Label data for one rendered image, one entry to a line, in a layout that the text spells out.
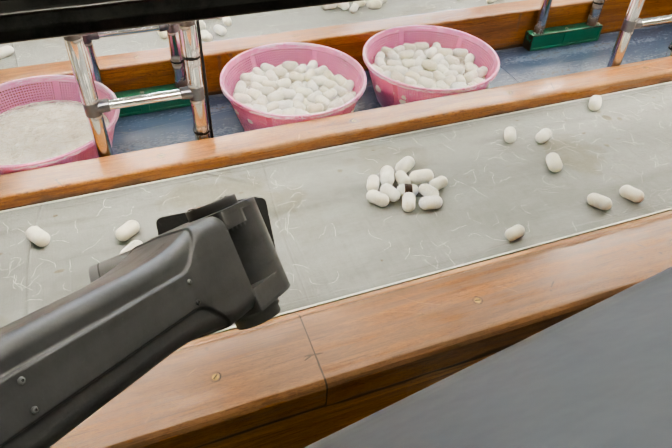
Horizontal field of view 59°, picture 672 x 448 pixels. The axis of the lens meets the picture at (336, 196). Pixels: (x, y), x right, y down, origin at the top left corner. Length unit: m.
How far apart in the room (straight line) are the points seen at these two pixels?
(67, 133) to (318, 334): 0.59
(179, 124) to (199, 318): 0.86
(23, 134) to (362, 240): 0.60
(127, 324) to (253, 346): 0.40
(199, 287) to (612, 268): 0.61
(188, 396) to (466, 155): 0.58
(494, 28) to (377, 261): 0.79
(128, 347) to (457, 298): 0.51
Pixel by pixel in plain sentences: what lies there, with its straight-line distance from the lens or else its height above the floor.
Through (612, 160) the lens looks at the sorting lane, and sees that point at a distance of 1.07.
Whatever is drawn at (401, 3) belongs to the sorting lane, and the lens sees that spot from 1.50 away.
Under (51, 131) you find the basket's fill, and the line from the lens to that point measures 1.10.
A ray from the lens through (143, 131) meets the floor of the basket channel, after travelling 1.16.
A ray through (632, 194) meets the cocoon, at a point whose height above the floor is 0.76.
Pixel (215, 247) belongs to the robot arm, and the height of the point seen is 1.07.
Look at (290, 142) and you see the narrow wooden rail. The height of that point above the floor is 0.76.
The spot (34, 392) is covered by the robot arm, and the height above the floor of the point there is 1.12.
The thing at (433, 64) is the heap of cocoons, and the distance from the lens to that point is 1.23.
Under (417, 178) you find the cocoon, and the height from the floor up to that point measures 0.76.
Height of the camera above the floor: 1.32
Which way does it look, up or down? 41 degrees down
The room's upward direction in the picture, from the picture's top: 2 degrees clockwise
